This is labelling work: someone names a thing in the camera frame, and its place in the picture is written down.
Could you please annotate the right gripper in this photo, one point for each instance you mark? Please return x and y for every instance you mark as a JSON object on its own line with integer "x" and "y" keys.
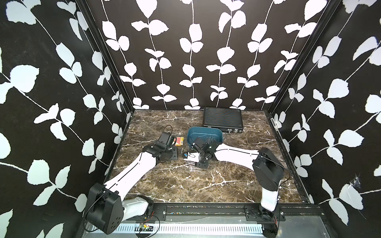
{"x": 197, "y": 165}

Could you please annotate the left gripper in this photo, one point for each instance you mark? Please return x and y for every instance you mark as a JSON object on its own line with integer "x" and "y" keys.
{"x": 175, "y": 152}

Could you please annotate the teal plastic storage box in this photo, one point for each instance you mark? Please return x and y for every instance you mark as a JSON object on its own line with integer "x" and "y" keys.
{"x": 206, "y": 134}

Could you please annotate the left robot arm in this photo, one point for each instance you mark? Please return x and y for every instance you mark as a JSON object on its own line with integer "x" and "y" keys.
{"x": 106, "y": 207}

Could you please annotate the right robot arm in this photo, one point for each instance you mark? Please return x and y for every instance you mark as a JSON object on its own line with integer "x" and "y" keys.
{"x": 267, "y": 168}

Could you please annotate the small card box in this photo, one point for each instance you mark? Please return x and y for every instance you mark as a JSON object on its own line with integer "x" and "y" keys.
{"x": 179, "y": 141}

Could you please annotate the white perforated strip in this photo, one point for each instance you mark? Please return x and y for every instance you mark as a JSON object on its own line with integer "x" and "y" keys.
{"x": 192, "y": 229}

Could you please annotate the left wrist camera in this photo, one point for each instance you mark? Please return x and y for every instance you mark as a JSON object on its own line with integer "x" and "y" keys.
{"x": 166, "y": 140}

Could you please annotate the black front mounting rail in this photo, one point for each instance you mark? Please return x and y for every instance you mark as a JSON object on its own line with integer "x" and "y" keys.
{"x": 249, "y": 211}

